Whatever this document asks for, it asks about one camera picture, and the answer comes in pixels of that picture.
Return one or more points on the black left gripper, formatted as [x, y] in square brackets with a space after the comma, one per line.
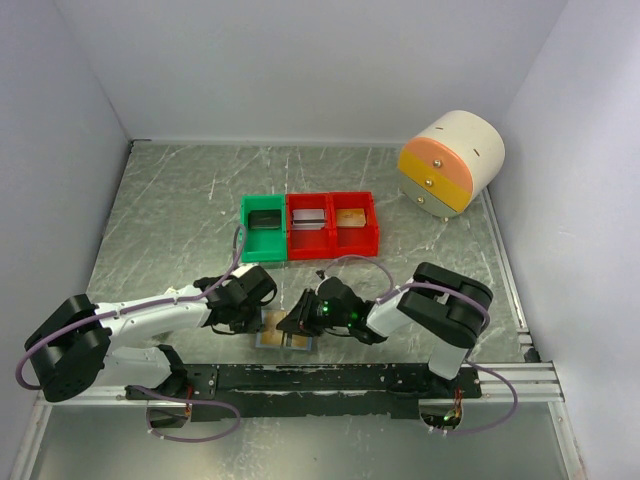
[249, 326]

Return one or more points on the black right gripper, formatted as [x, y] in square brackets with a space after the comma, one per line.
[299, 319]

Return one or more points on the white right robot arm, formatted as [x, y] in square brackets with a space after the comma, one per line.
[451, 306]

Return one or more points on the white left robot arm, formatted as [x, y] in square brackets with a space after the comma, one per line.
[83, 344]

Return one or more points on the black card in green bin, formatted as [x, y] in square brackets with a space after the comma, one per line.
[268, 219]

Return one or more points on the silver card in red bin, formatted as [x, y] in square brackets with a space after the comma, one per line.
[308, 219]

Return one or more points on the orange card in red bin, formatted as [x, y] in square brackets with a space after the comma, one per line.
[351, 218]

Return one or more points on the red plastic bin middle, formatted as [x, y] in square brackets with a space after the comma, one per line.
[307, 244]

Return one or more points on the red plastic bin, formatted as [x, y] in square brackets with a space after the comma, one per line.
[307, 244]
[357, 229]

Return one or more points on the green plastic bin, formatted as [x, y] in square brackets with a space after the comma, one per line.
[264, 245]

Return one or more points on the red plastic bin right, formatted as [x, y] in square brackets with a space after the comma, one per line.
[357, 229]

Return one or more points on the round beige drawer cabinet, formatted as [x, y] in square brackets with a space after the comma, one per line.
[447, 165]

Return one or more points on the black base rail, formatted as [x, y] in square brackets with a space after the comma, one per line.
[223, 391]

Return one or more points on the aluminium frame rail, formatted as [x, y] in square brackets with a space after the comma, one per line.
[532, 382]

